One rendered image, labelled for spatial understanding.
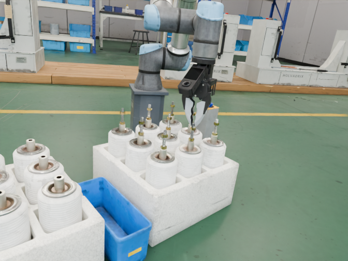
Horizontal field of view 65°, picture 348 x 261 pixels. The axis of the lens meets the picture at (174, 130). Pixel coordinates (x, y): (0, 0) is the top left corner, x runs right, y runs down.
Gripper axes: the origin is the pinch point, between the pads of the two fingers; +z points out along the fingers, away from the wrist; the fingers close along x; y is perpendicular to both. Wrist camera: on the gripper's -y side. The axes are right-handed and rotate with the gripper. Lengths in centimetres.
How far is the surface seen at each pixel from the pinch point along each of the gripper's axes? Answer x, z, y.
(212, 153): -5.8, 11.6, 7.1
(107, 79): 146, 28, 138
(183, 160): 0.2, 12.0, -4.0
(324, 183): -48, 35, 59
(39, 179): 23.9, 10.6, -38.2
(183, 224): -4.5, 32.0, -8.4
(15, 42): 216, 1, 93
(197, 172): -4.3, 15.9, -1.1
